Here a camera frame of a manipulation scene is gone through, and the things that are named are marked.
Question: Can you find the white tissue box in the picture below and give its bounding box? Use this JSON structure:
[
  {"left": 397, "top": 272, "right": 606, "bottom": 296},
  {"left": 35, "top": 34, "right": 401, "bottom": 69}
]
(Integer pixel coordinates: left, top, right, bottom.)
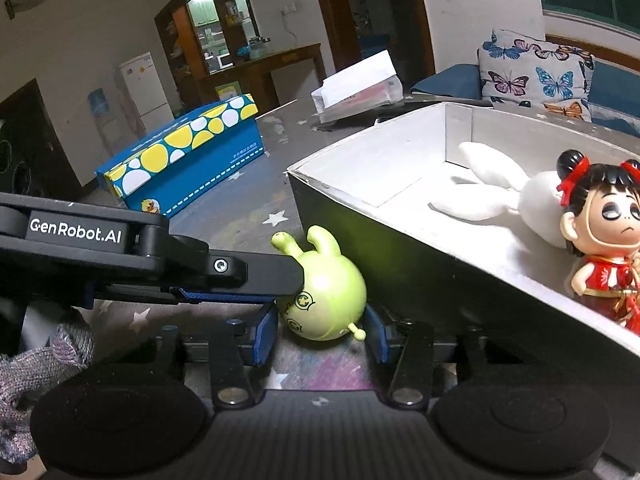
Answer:
[{"left": 311, "top": 50, "right": 404, "bottom": 124}]

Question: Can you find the wooden counter table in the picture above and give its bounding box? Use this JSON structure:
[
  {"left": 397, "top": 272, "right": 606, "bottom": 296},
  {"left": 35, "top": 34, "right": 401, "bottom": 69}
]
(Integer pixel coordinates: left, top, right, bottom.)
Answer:
[{"left": 196, "top": 44, "right": 326, "bottom": 113}]

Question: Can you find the blue yellow spotted carton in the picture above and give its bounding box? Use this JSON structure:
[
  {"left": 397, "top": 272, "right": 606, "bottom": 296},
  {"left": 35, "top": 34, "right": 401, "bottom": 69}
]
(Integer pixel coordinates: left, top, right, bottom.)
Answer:
[{"left": 96, "top": 93, "right": 264, "bottom": 218}]

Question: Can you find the green alien toy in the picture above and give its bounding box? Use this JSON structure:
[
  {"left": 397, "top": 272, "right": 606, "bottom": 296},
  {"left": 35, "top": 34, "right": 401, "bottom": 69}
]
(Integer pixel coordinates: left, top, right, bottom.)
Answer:
[{"left": 271, "top": 226, "right": 367, "bottom": 341}]

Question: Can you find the water dispenser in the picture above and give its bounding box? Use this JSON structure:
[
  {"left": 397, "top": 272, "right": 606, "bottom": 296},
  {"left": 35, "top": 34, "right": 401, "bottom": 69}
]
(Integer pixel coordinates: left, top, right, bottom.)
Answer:
[{"left": 88, "top": 88, "right": 124, "bottom": 157}]

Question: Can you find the wooden display cabinet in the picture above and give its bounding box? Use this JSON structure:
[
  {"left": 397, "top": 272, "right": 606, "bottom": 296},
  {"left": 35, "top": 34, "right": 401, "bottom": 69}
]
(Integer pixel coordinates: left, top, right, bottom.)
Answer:
[{"left": 154, "top": 0, "right": 259, "bottom": 110}]

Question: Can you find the black white storage box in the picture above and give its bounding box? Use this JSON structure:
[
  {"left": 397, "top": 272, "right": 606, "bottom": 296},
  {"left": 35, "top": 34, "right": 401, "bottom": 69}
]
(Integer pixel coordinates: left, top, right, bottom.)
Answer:
[{"left": 288, "top": 103, "right": 639, "bottom": 354}]

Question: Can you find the red dress girl figurine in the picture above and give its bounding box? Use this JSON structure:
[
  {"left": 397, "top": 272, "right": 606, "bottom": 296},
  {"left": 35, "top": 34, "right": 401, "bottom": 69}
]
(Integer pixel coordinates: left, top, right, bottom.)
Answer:
[{"left": 556, "top": 150, "right": 640, "bottom": 334}]

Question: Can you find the blue sofa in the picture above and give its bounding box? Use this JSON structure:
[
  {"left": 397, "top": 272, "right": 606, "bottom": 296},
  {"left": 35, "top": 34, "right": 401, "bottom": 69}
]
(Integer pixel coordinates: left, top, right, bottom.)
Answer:
[{"left": 412, "top": 52, "right": 639, "bottom": 136}]

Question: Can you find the white refrigerator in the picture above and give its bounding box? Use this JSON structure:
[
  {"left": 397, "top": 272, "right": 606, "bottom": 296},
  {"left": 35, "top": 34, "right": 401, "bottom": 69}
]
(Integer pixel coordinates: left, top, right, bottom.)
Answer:
[{"left": 119, "top": 53, "right": 174, "bottom": 133}]

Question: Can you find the butterfly print pillow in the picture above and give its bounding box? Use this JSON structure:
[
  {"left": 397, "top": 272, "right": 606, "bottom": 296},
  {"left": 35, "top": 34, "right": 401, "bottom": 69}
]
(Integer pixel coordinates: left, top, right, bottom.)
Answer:
[{"left": 477, "top": 29, "right": 596, "bottom": 122}]

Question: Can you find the dark doorway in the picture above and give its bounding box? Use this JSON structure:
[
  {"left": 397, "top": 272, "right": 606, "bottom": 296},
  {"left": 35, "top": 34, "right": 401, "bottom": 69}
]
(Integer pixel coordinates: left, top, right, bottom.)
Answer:
[{"left": 0, "top": 79, "right": 81, "bottom": 200}]

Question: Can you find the white plush rabbit doll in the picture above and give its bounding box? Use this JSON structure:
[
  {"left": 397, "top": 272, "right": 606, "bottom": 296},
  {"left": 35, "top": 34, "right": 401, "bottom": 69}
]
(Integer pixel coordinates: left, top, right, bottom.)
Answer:
[{"left": 430, "top": 142, "right": 565, "bottom": 248}]

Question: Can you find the grey gloved left hand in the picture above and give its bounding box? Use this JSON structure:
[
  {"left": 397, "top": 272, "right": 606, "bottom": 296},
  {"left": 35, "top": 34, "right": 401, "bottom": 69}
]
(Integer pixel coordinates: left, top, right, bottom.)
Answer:
[{"left": 1, "top": 320, "right": 94, "bottom": 465}]

